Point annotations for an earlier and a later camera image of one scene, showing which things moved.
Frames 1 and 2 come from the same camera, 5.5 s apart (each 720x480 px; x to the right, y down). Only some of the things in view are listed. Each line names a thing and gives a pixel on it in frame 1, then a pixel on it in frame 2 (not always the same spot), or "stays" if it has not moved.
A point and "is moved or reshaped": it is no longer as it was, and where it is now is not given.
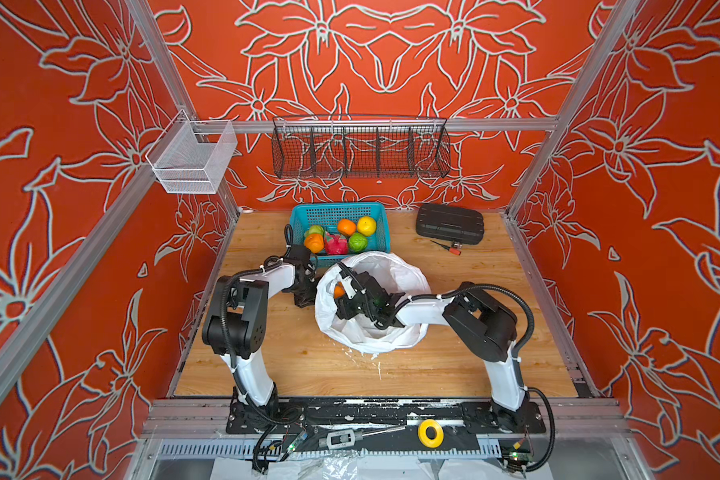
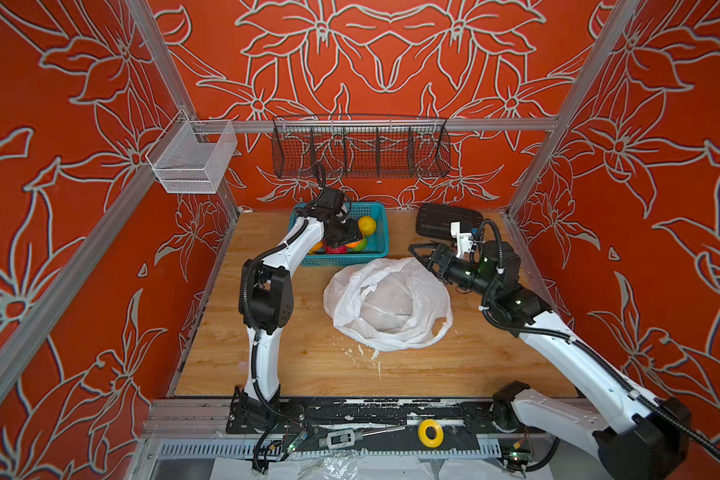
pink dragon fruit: (335, 245) stays
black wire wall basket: (328, 146) stays
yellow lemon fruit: (366, 225) stays
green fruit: (357, 242) stays
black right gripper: (340, 307) to (444, 256)
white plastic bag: (360, 298) is moved or reshaped
